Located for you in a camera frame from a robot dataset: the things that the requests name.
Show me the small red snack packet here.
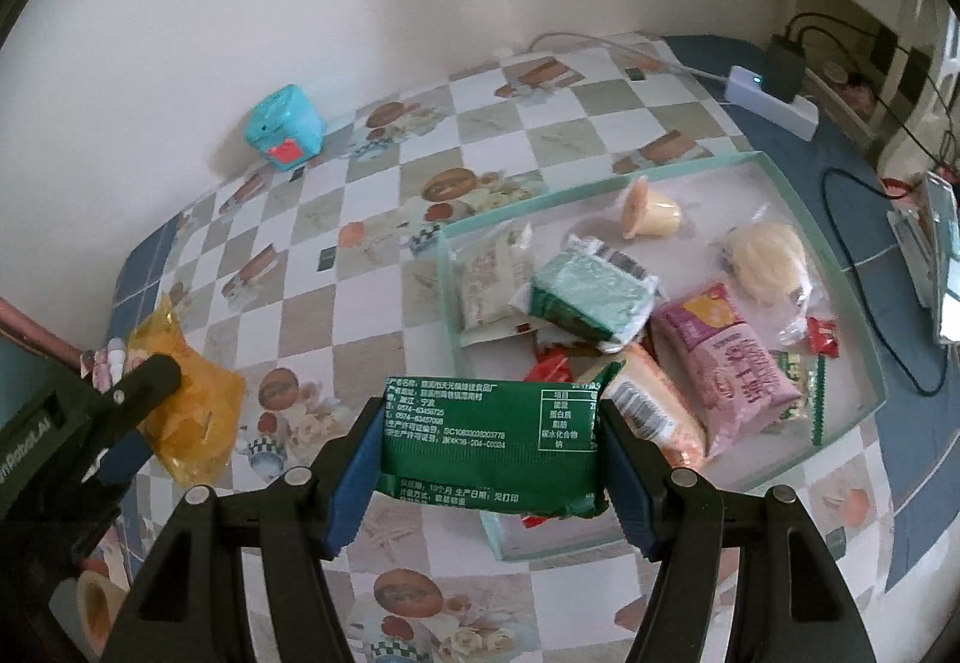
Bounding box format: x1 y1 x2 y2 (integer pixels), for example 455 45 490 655
805 318 840 359

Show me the yellow snack packet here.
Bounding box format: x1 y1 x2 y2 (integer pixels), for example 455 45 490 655
126 292 248 485

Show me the dark green snack packet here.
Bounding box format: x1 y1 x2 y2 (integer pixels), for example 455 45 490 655
375 374 625 523

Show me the teal cube box red label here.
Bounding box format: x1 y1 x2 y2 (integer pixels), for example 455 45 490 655
243 83 326 173

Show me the reddish wooden furniture edge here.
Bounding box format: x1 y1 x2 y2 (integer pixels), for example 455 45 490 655
0 298 84 368

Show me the white power strip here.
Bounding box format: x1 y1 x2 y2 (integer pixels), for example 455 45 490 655
725 64 821 142

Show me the black charger cable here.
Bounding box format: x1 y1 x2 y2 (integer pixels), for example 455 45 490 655
787 11 960 185

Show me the teal and white snack packet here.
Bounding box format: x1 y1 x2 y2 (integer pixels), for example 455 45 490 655
510 235 668 353

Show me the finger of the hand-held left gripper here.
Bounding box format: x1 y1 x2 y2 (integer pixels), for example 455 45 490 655
85 436 152 489
77 352 185 425

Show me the orange snack packet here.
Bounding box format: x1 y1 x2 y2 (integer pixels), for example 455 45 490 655
600 342 710 473

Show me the white bun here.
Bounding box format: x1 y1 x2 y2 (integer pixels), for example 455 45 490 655
712 205 816 346

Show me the pink snack packet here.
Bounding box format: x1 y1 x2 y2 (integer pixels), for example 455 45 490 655
649 280 804 462

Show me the checked printed tablecloth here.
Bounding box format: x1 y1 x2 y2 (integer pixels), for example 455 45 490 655
75 32 960 663

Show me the black looped cable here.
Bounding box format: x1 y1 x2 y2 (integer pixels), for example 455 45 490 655
820 166 955 398

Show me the peach pudding cup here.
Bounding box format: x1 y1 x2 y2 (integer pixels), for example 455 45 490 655
616 176 684 245

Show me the black charger plug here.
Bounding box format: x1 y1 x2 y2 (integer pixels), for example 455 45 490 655
764 34 806 104

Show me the teal shallow cardboard tray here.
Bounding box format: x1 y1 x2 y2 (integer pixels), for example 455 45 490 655
436 151 890 563

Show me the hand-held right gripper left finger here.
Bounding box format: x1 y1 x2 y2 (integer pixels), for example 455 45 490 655
124 397 385 663

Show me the white carved shelf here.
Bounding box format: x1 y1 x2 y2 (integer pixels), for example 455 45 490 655
870 9 960 185

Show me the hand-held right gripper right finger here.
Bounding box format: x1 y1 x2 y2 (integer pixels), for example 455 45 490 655
596 400 856 663

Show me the pink doughnut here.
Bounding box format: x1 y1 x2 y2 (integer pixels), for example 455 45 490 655
446 220 542 350

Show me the smartphone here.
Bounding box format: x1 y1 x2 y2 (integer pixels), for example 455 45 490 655
925 171 960 346

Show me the green label bread packet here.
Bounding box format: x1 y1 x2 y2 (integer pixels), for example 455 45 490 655
768 348 827 447

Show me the phone stand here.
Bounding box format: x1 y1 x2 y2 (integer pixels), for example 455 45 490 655
886 208 939 312

